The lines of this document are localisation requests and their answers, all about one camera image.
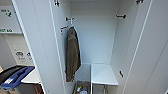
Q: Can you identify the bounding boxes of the small black hook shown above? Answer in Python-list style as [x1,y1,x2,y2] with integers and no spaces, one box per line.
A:
[118,69,125,79]

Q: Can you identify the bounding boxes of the small pale wall sign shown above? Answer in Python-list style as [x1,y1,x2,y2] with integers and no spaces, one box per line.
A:
[14,49,26,62]

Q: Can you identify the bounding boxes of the black hanging rod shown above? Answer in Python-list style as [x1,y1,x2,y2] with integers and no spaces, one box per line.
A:
[115,13,127,20]
[65,16,76,22]

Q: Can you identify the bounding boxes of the white bag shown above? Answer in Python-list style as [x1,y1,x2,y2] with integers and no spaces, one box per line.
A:
[79,87,89,94]

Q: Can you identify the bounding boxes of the white wardrobe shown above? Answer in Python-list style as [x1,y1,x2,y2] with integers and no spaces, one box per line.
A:
[11,0,154,94]

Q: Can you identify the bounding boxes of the brown storage box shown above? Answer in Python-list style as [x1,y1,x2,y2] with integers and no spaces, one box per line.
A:
[71,80,92,94]

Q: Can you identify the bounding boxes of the white inner shelf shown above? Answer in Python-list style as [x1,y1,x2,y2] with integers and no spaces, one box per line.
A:
[90,62,120,94]

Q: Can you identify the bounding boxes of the orange white warning sticker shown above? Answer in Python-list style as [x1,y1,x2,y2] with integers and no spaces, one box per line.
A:
[59,25,69,34]

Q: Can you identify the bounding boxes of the black door hinge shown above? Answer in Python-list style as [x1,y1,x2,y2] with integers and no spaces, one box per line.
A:
[135,0,145,5]
[53,0,60,7]

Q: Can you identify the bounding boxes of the blue white wall sign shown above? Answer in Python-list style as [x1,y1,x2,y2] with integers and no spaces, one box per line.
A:
[26,51,34,62]

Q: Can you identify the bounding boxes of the white wardrobe door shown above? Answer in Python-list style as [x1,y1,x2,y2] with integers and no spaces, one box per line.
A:
[121,0,168,94]
[11,0,68,94]

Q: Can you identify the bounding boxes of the white clothes hanger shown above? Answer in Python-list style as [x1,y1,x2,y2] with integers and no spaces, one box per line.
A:
[67,18,76,32]

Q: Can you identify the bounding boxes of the olive brown jacket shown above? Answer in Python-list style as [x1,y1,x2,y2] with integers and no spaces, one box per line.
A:
[64,26,82,83]

